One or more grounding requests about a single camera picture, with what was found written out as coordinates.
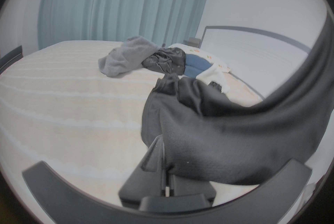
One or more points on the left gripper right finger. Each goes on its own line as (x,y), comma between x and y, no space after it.
(187,187)

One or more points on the dark blue garment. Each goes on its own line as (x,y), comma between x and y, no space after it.
(195,66)

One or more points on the bed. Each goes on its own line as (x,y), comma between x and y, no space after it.
(65,92)

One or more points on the black T-shirt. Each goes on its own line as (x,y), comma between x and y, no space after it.
(214,139)

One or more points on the grey garment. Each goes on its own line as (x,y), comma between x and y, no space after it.
(127,58)

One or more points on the white printed pillow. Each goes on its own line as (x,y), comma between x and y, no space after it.
(206,54)

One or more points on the black chest of drawers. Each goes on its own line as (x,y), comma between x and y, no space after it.
(10,57)

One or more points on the grey bedside table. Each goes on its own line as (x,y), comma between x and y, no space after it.
(193,41)

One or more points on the white garment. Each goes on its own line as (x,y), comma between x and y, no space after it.
(212,74)

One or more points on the black shiny garment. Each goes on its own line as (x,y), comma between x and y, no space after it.
(164,61)

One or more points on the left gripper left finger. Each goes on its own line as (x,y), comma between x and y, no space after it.
(146,178)

